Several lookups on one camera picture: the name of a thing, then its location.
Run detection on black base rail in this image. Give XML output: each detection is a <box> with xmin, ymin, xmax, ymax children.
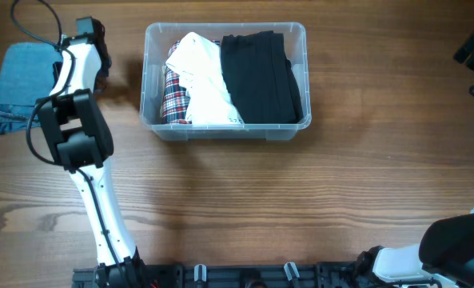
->
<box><xmin>72</xmin><ymin>262</ymin><xmax>379</xmax><ymax>288</ymax></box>

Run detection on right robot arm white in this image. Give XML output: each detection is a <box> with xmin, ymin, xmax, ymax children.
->
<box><xmin>355</xmin><ymin>207</ymin><xmax>474</xmax><ymax>287</ymax></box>

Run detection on blue denim jeans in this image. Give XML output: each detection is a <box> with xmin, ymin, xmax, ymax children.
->
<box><xmin>0</xmin><ymin>42</ymin><xmax>62</xmax><ymax>134</ymax></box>

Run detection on white printed t-shirt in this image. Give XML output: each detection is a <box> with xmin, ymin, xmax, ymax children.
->
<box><xmin>165</xmin><ymin>32</ymin><xmax>244</xmax><ymax>125</ymax></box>

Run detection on clear plastic storage bin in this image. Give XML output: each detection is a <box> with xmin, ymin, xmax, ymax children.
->
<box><xmin>140</xmin><ymin>22</ymin><xmax>312</xmax><ymax>141</ymax></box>

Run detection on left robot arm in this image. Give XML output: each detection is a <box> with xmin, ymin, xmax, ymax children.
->
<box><xmin>31</xmin><ymin>17</ymin><xmax>150</xmax><ymax>287</ymax></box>

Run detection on black garment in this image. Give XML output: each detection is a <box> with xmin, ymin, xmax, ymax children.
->
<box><xmin>221</xmin><ymin>30</ymin><xmax>303</xmax><ymax>124</ymax></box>

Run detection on black camera cable left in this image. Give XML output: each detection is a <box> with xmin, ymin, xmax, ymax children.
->
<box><xmin>10</xmin><ymin>0</ymin><xmax>132</xmax><ymax>288</ymax></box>

